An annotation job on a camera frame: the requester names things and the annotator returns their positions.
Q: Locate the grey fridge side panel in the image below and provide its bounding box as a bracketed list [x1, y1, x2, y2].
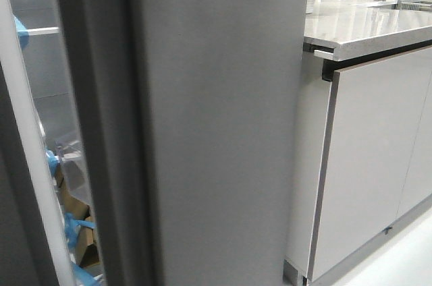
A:
[57, 0, 306, 285]

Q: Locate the clear fridge drawer bin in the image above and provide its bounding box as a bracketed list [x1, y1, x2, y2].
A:
[55, 130, 91, 206]

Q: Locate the grey kitchen cabinet door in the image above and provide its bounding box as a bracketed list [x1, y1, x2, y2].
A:
[308, 48, 431, 282]

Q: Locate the middle glass fridge shelf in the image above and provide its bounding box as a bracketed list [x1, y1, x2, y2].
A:
[26, 27, 59, 36]

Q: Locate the white fridge interior body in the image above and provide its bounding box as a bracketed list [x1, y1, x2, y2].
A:
[6, 0, 105, 286]

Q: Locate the grey stone countertop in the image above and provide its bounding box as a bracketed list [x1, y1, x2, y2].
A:
[304, 1, 431, 61]

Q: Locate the lower blue tape strip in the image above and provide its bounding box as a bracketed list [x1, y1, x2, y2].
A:
[45, 148, 96, 250]

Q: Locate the blue tape strip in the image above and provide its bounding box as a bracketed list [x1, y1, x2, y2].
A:
[45, 148, 96, 250]
[13, 16, 30, 50]

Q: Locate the brown cardboard box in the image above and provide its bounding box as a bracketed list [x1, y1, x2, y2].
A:
[55, 166, 100, 268]

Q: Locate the upper blue tape strip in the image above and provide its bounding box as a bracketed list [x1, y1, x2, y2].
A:
[13, 16, 30, 50]

